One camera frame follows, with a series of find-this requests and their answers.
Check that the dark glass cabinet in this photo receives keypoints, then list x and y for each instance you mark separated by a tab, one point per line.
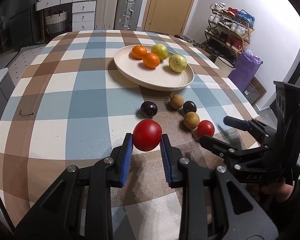
0	27

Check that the person's right forearm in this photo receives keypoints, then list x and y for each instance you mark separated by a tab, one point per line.
293	208

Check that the brown longan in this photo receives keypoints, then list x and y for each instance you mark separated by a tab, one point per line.
176	101
191	120

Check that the dark plum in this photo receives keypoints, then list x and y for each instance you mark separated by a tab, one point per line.
149	108
189	106

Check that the person's right hand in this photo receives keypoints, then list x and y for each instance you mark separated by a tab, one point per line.
280	190

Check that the orange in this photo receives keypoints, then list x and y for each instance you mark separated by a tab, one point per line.
139	52
151	60

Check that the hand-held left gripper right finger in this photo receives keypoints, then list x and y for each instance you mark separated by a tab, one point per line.
166	160

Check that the beige suitcase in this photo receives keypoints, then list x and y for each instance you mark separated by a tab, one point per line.
105	10

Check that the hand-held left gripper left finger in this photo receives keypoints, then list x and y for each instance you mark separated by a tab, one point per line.
128	155

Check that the green citrus fruit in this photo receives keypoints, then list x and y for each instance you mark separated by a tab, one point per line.
160	52

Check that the silver suitcase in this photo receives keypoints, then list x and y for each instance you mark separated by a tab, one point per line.
128	11

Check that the wooden shoe rack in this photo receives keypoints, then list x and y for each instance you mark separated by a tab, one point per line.
245	38

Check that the white drawer desk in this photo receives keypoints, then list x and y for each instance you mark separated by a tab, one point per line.
83	12

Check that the red tomato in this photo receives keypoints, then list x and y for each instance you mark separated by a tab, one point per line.
147	135
205	128

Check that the cream round plate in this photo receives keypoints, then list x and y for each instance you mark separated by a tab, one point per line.
150	76

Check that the rows of sneakers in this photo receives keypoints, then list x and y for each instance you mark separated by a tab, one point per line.
227	25

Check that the purple bag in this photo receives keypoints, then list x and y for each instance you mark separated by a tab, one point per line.
245	68

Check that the yellow guava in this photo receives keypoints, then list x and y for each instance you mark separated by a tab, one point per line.
177	63

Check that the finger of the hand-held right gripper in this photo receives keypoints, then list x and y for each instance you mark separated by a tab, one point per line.
215	145
240	124

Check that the patterned doormat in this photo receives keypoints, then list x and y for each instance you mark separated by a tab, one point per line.
255	88

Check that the wicker basket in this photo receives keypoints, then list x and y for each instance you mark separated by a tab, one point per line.
56	22

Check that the wooden door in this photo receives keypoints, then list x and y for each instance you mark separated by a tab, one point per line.
170	7

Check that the cream bucket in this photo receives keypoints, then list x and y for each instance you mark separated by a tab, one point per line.
225	61

